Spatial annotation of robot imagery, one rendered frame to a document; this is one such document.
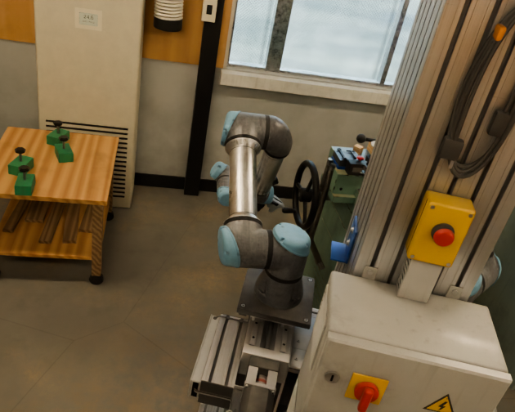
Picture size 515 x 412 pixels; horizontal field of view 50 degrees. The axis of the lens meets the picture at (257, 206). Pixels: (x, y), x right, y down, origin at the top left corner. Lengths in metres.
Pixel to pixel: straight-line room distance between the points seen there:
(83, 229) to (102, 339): 0.61
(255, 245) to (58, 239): 1.55
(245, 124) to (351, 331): 0.90
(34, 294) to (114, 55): 1.27
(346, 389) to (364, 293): 0.19
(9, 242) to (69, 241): 0.27
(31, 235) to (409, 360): 2.23
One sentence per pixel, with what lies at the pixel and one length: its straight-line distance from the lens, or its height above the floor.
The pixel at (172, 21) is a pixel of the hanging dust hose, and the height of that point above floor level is 1.14.
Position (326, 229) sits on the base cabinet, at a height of 0.59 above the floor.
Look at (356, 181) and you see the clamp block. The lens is 2.20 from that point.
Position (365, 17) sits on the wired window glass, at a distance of 3.50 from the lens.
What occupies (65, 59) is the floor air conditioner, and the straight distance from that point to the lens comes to 3.09.
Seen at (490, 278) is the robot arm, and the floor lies 1.01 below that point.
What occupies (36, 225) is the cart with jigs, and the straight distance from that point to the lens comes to 3.01.
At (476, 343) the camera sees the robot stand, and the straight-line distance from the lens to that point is 1.16.
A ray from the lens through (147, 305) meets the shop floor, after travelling 2.80.
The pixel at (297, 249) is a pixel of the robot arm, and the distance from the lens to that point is 1.55.
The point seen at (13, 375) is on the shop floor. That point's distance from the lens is 2.55.
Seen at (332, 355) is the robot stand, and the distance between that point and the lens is 1.05.
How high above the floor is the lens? 1.93
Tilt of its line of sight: 32 degrees down
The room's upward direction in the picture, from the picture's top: 12 degrees clockwise
